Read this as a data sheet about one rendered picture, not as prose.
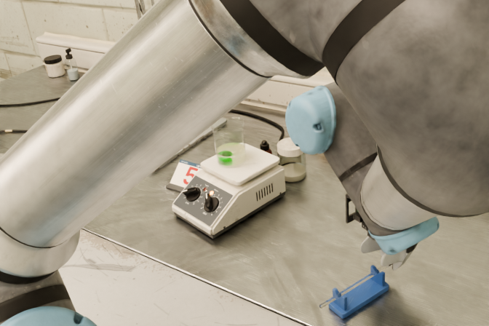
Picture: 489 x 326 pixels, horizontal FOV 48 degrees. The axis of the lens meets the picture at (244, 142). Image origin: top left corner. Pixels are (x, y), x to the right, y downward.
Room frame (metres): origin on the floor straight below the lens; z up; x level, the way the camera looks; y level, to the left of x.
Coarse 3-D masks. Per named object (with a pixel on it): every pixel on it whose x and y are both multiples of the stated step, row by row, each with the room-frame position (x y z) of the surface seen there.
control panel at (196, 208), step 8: (192, 184) 0.94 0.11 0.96; (200, 184) 0.93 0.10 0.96; (208, 184) 0.92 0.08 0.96; (208, 192) 0.91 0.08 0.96; (216, 192) 0.90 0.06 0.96; (224, 192) 0.89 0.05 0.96; (176, 200) 0.93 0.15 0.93; (184, 200) 0.92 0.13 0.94; (200, 200) 0.90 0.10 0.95; (224, 200) 0.87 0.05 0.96; (184, 208) 0.90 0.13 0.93; (192, 208) 0.89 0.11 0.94; (200, 208) 0.88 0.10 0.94; (200, 216) 0.86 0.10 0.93; (208, 216) 0.85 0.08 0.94; (216, 216) 0.85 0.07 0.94; (208, 224) 0.84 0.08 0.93
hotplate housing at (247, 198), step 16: (208, 176) 0.95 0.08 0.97; (256, 176) 0.93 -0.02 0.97; (272, 176) 0.93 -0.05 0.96; (240, 192) 0.88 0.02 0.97; (256, 192) 0.90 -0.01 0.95; (272, 192) 0.93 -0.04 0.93; (176, 208) 0.91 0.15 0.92; (224, 208) 0.85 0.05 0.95; (240, 208) 0.87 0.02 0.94; (256, 208) 0.90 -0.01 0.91; (192, 224) 0.88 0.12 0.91; (224, 224) 0.85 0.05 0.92
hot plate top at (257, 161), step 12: (252, 156) 0.97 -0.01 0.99; (264, 156) 0.97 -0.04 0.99; (276, 156) 0.96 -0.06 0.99; (204, 168) 0.95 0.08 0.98; (216, 168) 0.94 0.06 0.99; (228, 168) 0.94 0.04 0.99; (240, 168) 0.93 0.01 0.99; (252, 168) 0.93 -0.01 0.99; (264, 168) 0.92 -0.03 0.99; (228, 180) 0.90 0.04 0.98; (240, 180) 0.89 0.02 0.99
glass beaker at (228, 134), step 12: (228, 120) 1.00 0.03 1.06; (240, 120) 0.99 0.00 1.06; (216, 132) 0.95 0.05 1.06; (228, 132) 0.94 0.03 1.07; (240, 132) 0.95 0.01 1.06; (216, 144) 0.95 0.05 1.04; (228, 144) 0.94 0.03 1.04; (240, 144) 0.94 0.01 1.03; (216, 156) 0.96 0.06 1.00; (228, 156) 0.94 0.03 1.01; (240, 156) 0.94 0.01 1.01
